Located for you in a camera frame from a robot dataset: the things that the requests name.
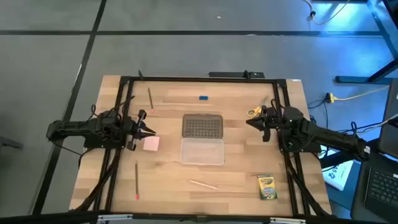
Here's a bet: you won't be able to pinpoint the black mounting bar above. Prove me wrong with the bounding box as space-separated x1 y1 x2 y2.
208 70 266 79

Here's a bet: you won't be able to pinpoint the black floor cable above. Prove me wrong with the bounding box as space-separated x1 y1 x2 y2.
307 93 331 125

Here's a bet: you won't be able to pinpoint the grey metal floor foot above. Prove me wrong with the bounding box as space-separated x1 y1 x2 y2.
0 136 24 150

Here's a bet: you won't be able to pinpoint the yellow extension cable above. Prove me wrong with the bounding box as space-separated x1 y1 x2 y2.
328 85 391 103

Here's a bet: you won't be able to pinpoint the silver metal bracket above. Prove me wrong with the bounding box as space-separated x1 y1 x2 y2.
269 217 307 224
97 213 134 223

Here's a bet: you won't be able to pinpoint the black laptop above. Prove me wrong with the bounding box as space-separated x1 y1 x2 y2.
350 77 398 223

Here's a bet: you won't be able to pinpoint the brown pencil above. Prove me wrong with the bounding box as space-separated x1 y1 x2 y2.
147 87 155 114

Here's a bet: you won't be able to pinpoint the red pencil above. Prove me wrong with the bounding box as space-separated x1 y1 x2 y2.
134 161 140 200

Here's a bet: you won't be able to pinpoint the black cable bundle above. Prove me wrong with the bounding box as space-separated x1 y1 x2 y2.
76 148 122 212
285 152 332 217

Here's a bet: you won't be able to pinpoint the yellow-handled scissors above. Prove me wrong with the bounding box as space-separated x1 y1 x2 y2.
246 95 269 118

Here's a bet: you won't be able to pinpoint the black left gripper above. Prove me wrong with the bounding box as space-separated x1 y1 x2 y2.
126 108 157 152

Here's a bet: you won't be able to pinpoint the clear plastic pencil case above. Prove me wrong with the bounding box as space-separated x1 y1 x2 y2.
180 113 225 166

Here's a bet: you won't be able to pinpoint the pink sticky note pad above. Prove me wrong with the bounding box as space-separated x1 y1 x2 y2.
142 136 160 152

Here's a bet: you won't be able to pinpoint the yellow green crayon box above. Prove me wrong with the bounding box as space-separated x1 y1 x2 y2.
256 174 278 200

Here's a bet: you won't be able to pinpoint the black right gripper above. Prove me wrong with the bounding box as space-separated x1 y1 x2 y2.
246 105 282 142

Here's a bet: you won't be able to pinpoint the black aluminium table frame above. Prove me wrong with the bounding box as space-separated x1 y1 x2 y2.
70 70 335 224

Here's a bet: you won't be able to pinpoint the white pen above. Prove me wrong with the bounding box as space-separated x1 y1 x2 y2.
188 179 220 190

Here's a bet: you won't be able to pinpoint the white booklet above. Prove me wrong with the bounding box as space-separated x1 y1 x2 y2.
322 149 355 192

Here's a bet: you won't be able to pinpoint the beige cable black plug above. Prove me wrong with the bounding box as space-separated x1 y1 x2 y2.
303 0 351 26

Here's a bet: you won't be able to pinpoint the black desk leg frame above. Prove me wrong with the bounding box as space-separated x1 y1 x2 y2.
335 0 398 84

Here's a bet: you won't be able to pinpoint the white cable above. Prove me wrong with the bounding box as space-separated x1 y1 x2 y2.
365 112 398 129

